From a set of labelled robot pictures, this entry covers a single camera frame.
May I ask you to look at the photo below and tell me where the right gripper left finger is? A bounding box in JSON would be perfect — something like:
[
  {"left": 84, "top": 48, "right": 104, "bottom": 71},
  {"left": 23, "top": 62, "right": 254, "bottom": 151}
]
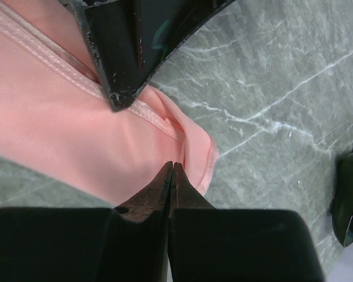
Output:
[{"left": 0, "top": 162, "right": 173, "bottom": 281}]

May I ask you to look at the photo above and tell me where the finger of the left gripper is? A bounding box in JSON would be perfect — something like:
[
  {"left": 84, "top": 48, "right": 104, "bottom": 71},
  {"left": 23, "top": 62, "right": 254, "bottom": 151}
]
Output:
[{"left": 61, "top": 0, "right": 233, "bottom": 112}]

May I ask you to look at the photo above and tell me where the pink satin napkin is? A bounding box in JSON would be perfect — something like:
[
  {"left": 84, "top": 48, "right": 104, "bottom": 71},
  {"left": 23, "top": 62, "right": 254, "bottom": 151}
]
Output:
[{"left": 0, "top": 1, "right": 218, "bottom": 204}]

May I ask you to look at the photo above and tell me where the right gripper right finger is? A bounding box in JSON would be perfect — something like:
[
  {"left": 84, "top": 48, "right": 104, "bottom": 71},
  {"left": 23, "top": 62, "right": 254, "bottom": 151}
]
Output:
[{"left": 168, "top": 163, "right": 324, "bottom": 281}]

